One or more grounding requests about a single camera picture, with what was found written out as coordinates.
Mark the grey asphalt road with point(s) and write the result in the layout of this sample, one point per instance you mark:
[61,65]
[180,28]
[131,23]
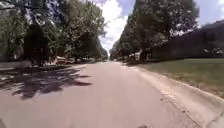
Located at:
[100,100]

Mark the pale concrete kerb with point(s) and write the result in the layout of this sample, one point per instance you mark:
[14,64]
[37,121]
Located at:
[196,101]

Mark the grass lawn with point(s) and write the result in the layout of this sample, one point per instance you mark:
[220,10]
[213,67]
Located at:
[193,71]

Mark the row of trees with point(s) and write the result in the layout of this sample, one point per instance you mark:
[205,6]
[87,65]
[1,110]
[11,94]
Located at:
[156,23]
[50,30]

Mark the dark long building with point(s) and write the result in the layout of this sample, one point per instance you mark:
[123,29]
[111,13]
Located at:
[193,45]

